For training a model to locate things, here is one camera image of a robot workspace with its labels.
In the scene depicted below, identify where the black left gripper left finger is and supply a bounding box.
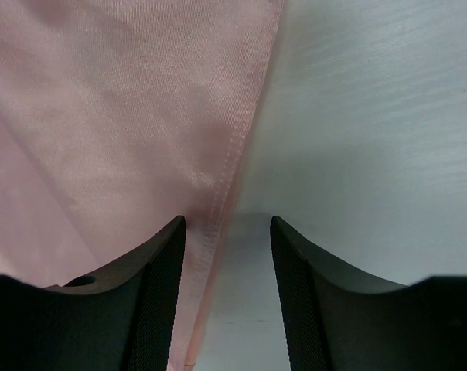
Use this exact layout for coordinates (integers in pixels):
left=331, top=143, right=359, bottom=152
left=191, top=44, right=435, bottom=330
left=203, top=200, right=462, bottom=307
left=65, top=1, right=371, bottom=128
left=39, top=215, right=187, bottom=371

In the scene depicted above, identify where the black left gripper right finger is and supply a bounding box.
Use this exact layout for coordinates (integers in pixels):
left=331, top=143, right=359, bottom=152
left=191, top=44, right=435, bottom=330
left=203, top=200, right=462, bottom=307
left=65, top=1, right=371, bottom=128
left=270, top=215, right=424, bottom=371

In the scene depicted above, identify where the pink satin napkin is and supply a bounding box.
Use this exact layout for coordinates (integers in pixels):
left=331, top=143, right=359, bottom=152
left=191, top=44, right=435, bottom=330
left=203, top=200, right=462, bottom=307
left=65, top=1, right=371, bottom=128
left=0, top=1, right=284, bottom=370

